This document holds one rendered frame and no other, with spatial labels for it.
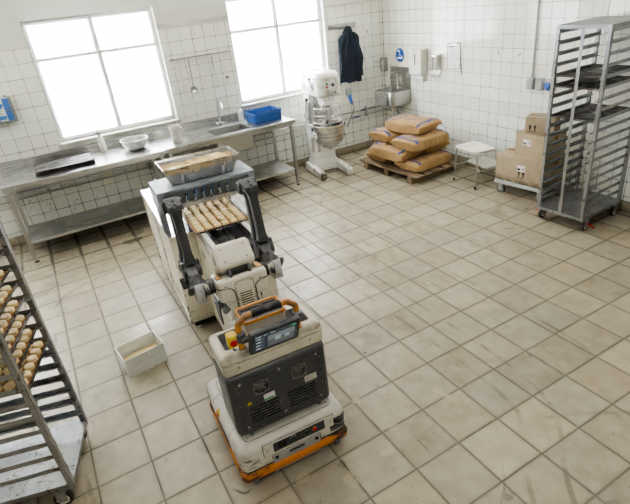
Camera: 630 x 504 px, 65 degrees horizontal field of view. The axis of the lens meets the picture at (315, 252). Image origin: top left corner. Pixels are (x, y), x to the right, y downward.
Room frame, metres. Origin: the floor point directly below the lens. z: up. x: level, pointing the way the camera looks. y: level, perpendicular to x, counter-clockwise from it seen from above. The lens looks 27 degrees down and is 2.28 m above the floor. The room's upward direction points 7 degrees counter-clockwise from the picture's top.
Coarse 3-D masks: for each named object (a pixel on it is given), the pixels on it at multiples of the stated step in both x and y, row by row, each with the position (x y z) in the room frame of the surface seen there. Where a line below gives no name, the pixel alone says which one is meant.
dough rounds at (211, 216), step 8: (216, 200) 3.68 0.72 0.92; (224, 200) 3.66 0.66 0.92; (184, 208) 3.59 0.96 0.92; (192, 208) 3.58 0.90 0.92; (200, 208) 3.56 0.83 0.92; (208, 208) 3.58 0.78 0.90; (216, 208) 3.51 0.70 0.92; (224, 208) 3.49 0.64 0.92; (232, 208) 3.47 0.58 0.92; (184, 216) 3.48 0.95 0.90; (192, 216) 3.41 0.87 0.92; (200, 216) 3.39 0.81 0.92; (208, 216) 3.37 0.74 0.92; (216, 216) 3.37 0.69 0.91; (224, 216) 3.38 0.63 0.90; (232, 216) 3.31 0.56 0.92; (240, 216) 3.29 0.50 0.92; (192, 224) 3.26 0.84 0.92; (200, 224) 3.28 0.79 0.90; (208, 224) 3.22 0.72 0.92; (216, 224) 3.20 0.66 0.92; (224, 224) 3.21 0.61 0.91
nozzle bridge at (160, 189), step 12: (240, 168) 3.61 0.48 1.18; (156, 180) 3.56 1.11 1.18; (204, 180) 3.42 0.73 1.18; (216, 180) 3.42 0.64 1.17; (156, 192) 3.28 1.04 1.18; (168, 192) 3.28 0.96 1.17; (180, 192) 3.39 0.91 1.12; (192, 192) 3.43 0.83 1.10; (216, 192) 3.50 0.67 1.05; (228, 192) 3.48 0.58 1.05; (156, 204) 3.39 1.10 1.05; (192, 204) 3.37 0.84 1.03; (168, 228) 3.35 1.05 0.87
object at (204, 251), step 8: (208, 232) 3.27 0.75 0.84; (216, 232) 3.16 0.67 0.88; (224, 232) 3.23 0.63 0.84; (232, 232) 3.21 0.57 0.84; (240, 232) 3.20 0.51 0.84; (200, 240) 3.17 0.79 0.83; (216, 240) 3.11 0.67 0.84; (224, 240) 3.10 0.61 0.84; (248, 240) 3.05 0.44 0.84; (200, 248) 3.23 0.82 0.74; (208, 248) 3.00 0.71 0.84; (208, 256) 3.01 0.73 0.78; (208, 264) 3.08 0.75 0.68; (208, 272) 3.15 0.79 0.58; (272, 280) 2.81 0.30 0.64; (272, 288) 2.81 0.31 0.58; (264, 296) 2.78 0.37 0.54; (216, 312) 3.21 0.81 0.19; (232, 312) 2.69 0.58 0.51; (224, 320) 2.98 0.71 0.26; (232, 320) 2.71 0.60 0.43; (224, 328) 3.05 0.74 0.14
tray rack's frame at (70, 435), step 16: (64, 432) 2.18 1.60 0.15; (80, 432) 2.16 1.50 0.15; (0, 448) 2.11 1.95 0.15; (16, 448) 2.10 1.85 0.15; (48, 448) 2.07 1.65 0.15; (64, 448) 2.06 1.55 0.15; (80, 448) 2.04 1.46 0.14; (0, 464) 1.99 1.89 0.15; (48, 464) 1.95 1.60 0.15; (0, 480) 1.88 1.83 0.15; (32, 480) 1.86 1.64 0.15; (48, 480) 1.85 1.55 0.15; (64, 480) 1.83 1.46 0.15; (0, 496) 1.78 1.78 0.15; (16, 496) 1.77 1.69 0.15; (32, 496) 1.77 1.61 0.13; (64, 496) 1.79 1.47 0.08
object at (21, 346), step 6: (24, 330) 2.19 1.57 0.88; (30, 330) 2.19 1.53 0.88; (24, 336) 2.14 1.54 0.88; (30, 336) 2.16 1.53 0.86; (18, 342) 2.10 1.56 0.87; (24, 342) 2.10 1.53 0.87; (18, 348) 2.04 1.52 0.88; (24, 348) 2.06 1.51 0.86; (12, 354) 1.99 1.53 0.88; (18, 354) 1.99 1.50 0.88; (18, 360) 1.95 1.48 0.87; (0, 366) 1.91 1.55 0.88; (6, 366) 1.93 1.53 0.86; (0, 372) 1.86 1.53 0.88; (6, 372) 1.86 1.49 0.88
